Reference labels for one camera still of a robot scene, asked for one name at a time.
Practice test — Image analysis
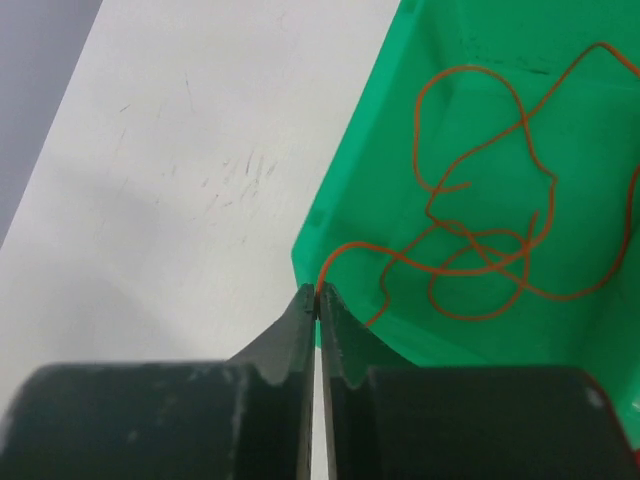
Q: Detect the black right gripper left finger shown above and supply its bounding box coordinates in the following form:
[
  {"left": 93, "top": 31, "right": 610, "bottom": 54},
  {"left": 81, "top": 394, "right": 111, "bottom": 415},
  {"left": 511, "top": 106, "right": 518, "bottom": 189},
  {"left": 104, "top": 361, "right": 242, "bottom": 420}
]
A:
[{"left": 1, "top": 284, "right": 315, "bottom": 479}]

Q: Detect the orange cable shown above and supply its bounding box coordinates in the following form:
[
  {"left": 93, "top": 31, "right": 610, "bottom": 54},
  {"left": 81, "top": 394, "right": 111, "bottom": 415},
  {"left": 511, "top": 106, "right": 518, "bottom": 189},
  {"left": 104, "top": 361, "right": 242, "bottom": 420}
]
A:
[{"left": 317, "top": 42, "right": 640, "bottom": 326}]

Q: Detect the green plastic bin left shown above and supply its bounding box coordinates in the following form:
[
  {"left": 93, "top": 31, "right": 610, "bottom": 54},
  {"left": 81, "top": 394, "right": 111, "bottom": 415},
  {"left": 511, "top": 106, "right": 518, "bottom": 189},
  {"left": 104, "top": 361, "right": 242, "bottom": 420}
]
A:
[{"left": 292, "top": 1, "right": 639, "bottom": 443}]

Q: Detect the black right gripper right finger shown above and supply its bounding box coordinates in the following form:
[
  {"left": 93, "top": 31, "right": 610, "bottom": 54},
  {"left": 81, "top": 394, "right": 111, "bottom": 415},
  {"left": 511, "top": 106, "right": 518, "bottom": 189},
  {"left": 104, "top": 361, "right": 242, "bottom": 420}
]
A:
[{"left": 318, "top": 285, "right": 631, "bottom": 479}]

